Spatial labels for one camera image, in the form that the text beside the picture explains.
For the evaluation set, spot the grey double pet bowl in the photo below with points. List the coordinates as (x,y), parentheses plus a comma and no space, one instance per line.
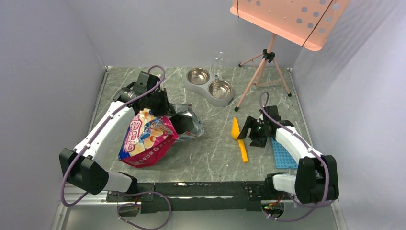
(214,90)

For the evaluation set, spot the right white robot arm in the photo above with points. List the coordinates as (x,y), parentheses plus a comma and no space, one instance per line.
(316,179)

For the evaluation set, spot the pink music stand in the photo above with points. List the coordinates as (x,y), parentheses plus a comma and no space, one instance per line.
(307,23)

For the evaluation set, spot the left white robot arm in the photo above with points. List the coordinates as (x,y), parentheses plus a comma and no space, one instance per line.
(80,166)

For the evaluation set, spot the blue building base plate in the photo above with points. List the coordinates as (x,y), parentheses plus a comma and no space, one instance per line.
(283,159)

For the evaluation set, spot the yellow plastic scoop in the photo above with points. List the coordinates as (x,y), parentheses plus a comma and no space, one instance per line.
(234,134)

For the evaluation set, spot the colourful pet food bag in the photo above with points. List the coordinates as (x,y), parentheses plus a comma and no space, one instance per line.
(149,137)

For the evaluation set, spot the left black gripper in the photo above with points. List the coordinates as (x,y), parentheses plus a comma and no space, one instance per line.
(166,109)

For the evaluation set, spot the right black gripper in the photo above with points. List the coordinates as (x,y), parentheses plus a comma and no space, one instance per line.
(252,123)

